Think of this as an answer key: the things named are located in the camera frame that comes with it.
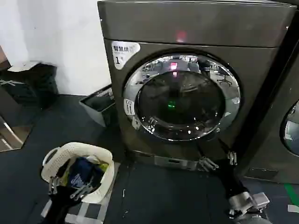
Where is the round glass dryer door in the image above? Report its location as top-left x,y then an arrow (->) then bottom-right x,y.
124,48 -> 242,141

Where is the flat cardboard piece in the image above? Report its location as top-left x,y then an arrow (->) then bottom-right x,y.
7,60 -> 42,72

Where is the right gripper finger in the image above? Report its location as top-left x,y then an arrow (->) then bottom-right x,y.
195,139 -> 220,173
218,139 -> 237,166

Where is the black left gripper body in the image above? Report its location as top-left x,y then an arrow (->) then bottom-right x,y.
45,186 -> 78,224

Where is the round door of unlabelled dryer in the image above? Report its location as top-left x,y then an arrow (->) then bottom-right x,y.
279,99 -> 299,157

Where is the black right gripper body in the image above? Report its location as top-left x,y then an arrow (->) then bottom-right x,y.
215,162 -> 249,200

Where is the white label sticker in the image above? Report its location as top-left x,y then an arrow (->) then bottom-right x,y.
111,41 -> 141,70

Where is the white plastic laundry basket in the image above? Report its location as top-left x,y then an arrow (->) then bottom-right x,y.
41,142 -> 115,203

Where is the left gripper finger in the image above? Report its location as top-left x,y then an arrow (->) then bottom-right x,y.
69,174 -> 95,202
48,171 -> 62,195

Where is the grey slatted bin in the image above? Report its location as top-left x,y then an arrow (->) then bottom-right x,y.
78,84 -> 117,127

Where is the black plastic crate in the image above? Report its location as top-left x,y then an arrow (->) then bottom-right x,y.
0,61 -> 58,111

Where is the grey dryer without label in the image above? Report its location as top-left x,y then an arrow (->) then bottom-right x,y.
242,38 -> 299,185

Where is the navy blue garment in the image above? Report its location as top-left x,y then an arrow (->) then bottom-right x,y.
68,157 -> 101,189

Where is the green floor tape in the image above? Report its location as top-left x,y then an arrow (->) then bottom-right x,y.
284,182 -> 299,199

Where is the grey dryer with label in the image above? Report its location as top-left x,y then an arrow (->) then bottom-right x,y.
97,0 -> 298,173

